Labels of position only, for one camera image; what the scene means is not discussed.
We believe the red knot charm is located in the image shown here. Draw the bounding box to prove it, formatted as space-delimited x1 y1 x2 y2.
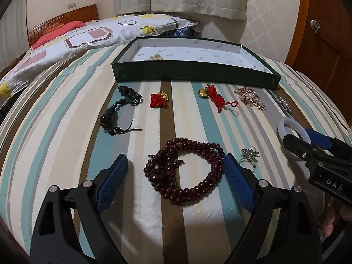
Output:
150 91 171 110

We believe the red pillow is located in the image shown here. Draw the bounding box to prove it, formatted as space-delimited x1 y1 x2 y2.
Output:
31 21 84 49

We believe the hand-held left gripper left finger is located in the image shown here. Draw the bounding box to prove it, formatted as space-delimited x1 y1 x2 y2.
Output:
30 153 129 264

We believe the dark red bead necklace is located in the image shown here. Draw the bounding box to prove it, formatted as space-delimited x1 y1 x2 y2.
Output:
143 137 224 205

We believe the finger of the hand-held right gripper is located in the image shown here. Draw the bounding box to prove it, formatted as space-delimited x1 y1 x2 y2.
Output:
303 127 352 157
283 134 322 171

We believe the silver rhinestone brooch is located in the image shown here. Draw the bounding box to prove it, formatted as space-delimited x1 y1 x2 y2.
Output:
278 96 293 113

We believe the silver flower pearl ring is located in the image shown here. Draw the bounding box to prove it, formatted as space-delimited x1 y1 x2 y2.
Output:
238 148 260 171

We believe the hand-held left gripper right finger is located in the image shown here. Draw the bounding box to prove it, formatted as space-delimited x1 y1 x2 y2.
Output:
223 153 322 264

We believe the black bead tassel pendant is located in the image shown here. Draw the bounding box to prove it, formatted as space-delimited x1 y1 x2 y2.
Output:
99 86 143 136

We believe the person's right hand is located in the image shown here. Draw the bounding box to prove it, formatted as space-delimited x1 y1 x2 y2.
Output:
319 195 350 241

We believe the wooden headboard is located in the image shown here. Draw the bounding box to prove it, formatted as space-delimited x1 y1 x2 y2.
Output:
27 4 99 40

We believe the white jade bangle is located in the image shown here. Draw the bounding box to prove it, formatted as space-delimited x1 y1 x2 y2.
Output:
277 118 312 147

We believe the dark green cardboard box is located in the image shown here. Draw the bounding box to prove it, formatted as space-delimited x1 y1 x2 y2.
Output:
111 37 281 90

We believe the blue plaid cloth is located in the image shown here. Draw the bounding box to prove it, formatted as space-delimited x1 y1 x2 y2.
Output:
159 27 199 38

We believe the patterned white quilt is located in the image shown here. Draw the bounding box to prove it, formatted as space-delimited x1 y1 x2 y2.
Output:
0 14 199 101

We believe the gold charm with red cord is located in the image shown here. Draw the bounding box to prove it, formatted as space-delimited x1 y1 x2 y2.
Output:
198 85 238 113

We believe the gold rhinestone pearl brooch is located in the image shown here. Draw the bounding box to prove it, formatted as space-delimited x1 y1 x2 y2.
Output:
234 87 267 111

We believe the wooden door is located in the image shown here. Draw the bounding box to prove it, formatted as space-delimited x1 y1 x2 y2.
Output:
284 0 352 95

